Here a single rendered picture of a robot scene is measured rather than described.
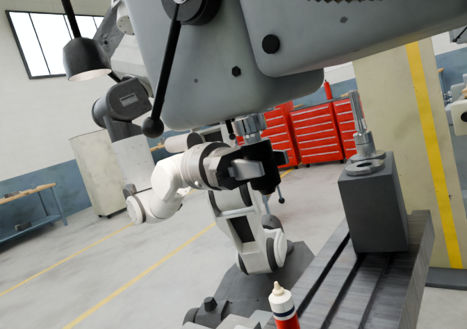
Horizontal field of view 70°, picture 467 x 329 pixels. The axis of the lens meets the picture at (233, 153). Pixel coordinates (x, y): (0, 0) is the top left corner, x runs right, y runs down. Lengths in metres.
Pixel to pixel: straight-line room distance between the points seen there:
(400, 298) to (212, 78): 0.53
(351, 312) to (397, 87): 1.64
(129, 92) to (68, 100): 8.05
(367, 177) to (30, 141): 7.95
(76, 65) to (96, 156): 5.97
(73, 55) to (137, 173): 0.41
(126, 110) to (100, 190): 5.66
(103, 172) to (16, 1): 4.60
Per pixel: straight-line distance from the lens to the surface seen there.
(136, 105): 0.91
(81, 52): 0.59
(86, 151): 6.49
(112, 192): 6.61
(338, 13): 0.31
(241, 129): 0.48
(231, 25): 0.38
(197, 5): 0.37
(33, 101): 8.63
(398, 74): 2.17
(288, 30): 0.32
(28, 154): 8.35
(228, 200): 1.24
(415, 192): 2.31
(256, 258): 1.42
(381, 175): 0.81
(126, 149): 0.91
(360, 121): 0.93
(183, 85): 0.43
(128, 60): 0.96
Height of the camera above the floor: 1.32
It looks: 8 degrees down
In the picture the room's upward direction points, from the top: 16 degrees counter-clockwise
